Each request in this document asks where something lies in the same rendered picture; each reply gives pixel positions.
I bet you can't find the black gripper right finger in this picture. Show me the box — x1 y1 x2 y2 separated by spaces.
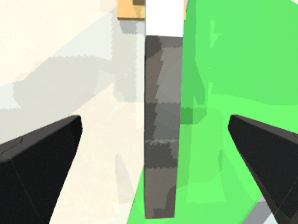
227 115 298 224

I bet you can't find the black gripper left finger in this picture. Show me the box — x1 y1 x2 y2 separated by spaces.
0 115 82 224

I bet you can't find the green flat mat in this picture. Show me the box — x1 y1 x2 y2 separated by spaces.
126 0 298 224

